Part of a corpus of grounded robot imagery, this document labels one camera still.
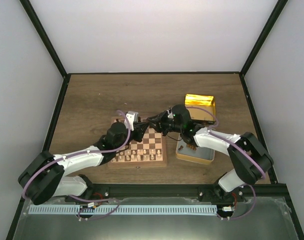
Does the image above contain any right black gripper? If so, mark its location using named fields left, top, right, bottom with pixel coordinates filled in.
left=147, top=111, right=183, bottom=137

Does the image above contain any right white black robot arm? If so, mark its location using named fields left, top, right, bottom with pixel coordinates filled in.
left=147, top=104, right=274, bottom=202

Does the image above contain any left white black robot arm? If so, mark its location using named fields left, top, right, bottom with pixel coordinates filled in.
left=18, top=121, right=149, bottom=205

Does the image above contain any wooden chess board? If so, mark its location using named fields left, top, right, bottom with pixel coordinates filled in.
left=107, top=127, right=167, bottom=168

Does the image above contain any row of white chess pieces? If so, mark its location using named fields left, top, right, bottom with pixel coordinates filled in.
left=111, top=149, right=164, bottom=163

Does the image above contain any gold tin box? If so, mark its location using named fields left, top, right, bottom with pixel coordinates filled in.
left=176, top=139, right=215, bottom=165

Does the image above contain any gold tin lid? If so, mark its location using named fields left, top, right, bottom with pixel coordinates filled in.
left=184, top=94, right=216, bottom=123

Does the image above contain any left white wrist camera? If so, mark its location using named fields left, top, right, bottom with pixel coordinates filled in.
left=124, top=111, right=139, bottom=131

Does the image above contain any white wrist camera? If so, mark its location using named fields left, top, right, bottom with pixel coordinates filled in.
left=167, top=107, right=174, bottom=119
left=124, top=111, right=139, bottom=131

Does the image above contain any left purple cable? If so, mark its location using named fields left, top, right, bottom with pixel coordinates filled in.
left=21, top=109, right=132, bottom=201

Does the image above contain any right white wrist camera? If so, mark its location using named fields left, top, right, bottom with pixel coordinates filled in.
left=167, top=107, right=174, bottom=119

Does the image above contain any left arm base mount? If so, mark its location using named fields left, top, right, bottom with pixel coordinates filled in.
left=63, top=184, right=110, bottom=204

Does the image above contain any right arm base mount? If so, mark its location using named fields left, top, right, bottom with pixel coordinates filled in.
left=197, top=183, right=244, bottom=203

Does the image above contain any black aluminium front rail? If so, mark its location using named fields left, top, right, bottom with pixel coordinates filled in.
left=24, top=183, right=287, bottom=201

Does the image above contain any light blue slotted cable duct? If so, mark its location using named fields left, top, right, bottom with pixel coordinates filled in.
left=28, top=204, right=217, bottom=216

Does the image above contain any black enclosure frame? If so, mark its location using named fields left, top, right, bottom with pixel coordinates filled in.
left=20, top=0, right=304, bottom=240

